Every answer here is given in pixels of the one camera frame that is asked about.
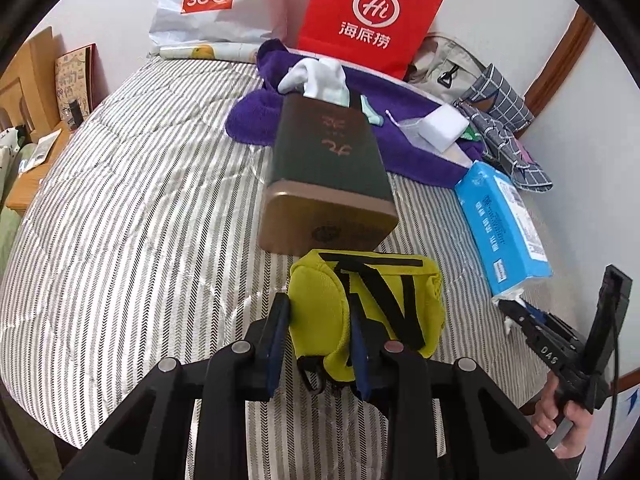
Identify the rolled fruit print paper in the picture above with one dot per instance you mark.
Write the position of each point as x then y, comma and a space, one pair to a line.
212, 51

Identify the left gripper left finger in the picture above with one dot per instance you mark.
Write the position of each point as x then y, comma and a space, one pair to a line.
147, 436

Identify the wooden headboard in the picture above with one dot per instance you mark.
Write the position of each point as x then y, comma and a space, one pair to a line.
28, 96

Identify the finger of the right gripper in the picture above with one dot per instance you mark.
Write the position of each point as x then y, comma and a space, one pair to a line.
541, 339
534, 315

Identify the purple fleece towel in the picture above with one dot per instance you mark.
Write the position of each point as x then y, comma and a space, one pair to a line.
342, 132

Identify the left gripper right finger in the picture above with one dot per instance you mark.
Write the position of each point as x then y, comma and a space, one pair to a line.
444, 420

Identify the blue cardboard box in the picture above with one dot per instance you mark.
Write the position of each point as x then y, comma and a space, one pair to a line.
511, 251

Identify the beige backpack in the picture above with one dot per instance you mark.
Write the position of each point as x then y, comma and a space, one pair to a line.
443, 68

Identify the black bottle on nightstand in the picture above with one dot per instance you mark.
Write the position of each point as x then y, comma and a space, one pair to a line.
76, 116

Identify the white cotton gloves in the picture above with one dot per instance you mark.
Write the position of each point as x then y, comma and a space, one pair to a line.
321, 79

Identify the dark green tea box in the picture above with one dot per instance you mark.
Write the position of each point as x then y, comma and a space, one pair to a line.
313, 201

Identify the clear mesh drawstring pouch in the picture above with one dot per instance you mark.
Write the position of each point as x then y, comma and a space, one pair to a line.
411, 128

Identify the white paper sachet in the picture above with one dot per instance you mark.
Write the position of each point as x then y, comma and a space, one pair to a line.
40, 153

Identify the red paper shopping bag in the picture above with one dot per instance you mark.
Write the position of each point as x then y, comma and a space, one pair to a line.
380, 34

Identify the yellow pouch with black straps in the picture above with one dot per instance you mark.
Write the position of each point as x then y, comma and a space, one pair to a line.
345, 303

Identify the wooden nightstand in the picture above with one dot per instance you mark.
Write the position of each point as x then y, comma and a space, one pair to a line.
27, 185

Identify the mint green cloth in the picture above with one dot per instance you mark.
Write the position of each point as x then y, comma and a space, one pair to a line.
372, 115

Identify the grey plaid cloth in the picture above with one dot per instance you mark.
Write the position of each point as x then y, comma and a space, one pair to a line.
497, 113

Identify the white Miniso plastic bag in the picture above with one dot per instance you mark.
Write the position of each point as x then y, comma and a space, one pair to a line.
181, 22

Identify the brown wooden door frame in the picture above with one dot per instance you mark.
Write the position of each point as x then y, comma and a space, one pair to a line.
561, 62

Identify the striped quilted mattress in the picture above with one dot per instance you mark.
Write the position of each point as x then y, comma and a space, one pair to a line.
141, 243

